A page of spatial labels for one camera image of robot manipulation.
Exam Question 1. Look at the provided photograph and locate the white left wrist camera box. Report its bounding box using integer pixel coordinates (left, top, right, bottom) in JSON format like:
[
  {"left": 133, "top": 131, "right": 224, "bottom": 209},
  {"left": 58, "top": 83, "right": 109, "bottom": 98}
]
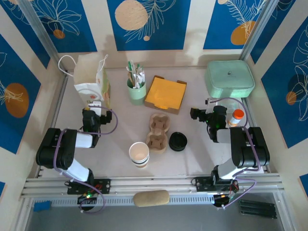
[{"left": 87, "top": 100, "right": 102, "bottom": 115}]

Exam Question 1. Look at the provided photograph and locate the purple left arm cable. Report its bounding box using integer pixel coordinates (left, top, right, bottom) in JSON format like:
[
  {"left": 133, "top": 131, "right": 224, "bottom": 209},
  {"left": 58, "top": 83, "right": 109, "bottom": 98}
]
[{"left": 53, "top": 105, "right": 119, "bottom": 215}]

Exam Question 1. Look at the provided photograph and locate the aluminium front rail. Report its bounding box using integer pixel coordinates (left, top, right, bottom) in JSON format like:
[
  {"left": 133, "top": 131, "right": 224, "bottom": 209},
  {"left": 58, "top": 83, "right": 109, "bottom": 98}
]
[{"left": 20, "top": 173, "right": 282, "bottom": 199}]

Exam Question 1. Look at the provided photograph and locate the tan foam pad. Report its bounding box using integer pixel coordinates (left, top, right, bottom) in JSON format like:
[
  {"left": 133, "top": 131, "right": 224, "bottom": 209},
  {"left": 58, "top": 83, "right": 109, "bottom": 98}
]
[{"left": 133, "top": 190, "right": 170, "bottom": 207}]

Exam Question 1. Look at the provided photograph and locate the black plastic cup lid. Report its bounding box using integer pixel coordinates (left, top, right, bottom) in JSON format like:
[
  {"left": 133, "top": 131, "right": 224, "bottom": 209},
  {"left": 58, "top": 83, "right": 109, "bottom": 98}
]
[{"left": 168, "top": 131, "right": 188, "bottom": 152}]

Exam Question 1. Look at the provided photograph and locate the yellow napkin stack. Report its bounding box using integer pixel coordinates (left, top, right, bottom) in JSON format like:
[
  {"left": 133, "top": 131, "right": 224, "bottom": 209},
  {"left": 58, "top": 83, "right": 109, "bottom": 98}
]
[{"left": 146, "top": 76, "right": 186, "bottom": 110}]

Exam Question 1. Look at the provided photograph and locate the orange capped bottle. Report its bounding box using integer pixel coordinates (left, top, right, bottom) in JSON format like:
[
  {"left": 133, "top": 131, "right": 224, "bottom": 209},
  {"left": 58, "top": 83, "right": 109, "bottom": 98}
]
[{"left": 227, "top": 109, "right": 245, "bottom": 128}]

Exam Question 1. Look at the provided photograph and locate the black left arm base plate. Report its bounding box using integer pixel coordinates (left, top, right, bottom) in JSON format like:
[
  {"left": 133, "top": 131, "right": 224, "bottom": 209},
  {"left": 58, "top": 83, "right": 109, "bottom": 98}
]
[{"left": 66, "top": 178, "right": 112, "bottom": 195}]

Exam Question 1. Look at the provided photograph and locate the black ribbed rack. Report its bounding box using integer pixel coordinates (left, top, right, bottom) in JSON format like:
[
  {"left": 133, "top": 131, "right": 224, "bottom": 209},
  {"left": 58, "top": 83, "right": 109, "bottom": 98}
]
[{"left": 238, "top": 199, "right": 276, "bottom": 219}]

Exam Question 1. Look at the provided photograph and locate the aluminium corner post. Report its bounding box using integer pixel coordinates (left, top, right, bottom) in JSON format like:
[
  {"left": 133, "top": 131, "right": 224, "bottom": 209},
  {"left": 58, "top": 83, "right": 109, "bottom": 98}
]
[
  {"left": 239, "top": 0, "right": 283, "bottom": 62},
  {"left": 18, "top": 0, "right": 68, "bottom": 77}
]

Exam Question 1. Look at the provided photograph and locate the mint green holder cup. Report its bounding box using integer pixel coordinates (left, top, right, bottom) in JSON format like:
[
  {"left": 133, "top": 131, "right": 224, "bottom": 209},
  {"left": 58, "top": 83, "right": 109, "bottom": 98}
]
[{"left": 127, "top": 77, "right": 147, "bottom": 106}]

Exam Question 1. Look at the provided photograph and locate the white paper bag with handles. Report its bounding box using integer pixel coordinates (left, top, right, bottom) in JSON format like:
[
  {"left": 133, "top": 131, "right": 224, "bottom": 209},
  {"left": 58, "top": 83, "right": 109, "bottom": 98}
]
[{"left": 58, "top": 54, "right": 113, "bottom": 114}]

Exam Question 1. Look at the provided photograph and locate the aluminium side rail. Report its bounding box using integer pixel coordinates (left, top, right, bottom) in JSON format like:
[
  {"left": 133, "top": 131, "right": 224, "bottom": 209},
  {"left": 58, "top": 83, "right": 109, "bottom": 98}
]
[
  {"left": 242, "top": 97, "right": 271, "bottom": 173},
  {"left": 36, "top": 72, "right": 69, "bottom": 179}
]

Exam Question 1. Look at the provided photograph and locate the grey slotted cable duct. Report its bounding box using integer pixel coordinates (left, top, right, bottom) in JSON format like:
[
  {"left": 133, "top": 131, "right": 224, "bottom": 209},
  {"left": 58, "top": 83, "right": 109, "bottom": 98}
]
[{"left": 31, "top": 193, "right": 216, "bottom": 207}]

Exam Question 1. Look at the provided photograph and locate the dark sleeve paper cup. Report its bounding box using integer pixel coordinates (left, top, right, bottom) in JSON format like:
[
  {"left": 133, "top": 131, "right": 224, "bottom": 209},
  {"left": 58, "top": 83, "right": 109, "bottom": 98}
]
[{"left": 128, "top": 141, "right": 150, "bottom": 161}]

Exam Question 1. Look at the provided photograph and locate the brown pulp cup carrier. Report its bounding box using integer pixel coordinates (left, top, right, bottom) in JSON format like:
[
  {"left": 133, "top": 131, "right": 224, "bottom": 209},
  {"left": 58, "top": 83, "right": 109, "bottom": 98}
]
[{"left": 145, "top": 113, "right": 171, "bottom": 154}]

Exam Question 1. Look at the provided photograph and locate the brown cardboard napkin tray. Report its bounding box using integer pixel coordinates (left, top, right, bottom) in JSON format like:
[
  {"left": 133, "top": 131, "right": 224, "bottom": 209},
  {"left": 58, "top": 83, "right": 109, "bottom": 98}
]
[{"left": 143, "top": 75, "right": 188, "bottom": 116}]

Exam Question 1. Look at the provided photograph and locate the black controller board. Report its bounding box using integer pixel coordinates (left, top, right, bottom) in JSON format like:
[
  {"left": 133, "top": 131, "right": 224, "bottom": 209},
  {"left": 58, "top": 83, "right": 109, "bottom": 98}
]
[
  {"left": 77, "top": 192, "right": 99, "bottom": 205},
  {"left": 213, "top": 192, "right": 238, "bottom": 209}
]

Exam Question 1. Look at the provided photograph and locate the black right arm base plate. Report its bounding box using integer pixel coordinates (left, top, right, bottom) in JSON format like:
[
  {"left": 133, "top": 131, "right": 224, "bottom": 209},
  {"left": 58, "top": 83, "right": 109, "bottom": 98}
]
[{"left": 193, "top": 177, "right": 239, "bottom": 193}]

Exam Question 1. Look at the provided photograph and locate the clear plastic box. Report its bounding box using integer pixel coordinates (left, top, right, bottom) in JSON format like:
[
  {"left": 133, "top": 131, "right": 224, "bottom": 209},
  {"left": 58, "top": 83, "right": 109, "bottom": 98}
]
[{"left": 226, "top": 101, "right": 241, "bottom": 113}]

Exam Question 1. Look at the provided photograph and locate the mint green zip case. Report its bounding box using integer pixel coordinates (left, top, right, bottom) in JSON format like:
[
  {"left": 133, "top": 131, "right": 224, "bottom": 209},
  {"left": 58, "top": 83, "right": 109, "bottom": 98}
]
[{"left": 204, "top": 60, "right": 256, "bottom": 99}]

